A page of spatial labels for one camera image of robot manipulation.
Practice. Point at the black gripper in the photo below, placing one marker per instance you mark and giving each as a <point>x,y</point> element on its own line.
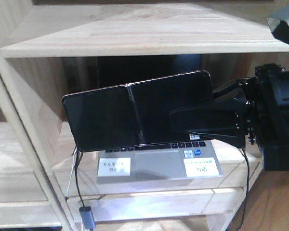
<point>267,95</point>

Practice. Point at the black purple smartphone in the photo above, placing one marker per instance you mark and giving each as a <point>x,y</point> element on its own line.
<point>133,114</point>

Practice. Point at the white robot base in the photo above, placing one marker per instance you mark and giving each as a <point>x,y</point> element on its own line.
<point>278,23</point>

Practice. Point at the silver laptop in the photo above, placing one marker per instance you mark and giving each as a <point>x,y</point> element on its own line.
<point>187,159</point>

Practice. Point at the grey usb adapter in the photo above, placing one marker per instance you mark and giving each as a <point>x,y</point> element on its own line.
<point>87,217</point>

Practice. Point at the wooden shelf unit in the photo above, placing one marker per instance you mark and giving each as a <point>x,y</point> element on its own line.
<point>49,48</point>

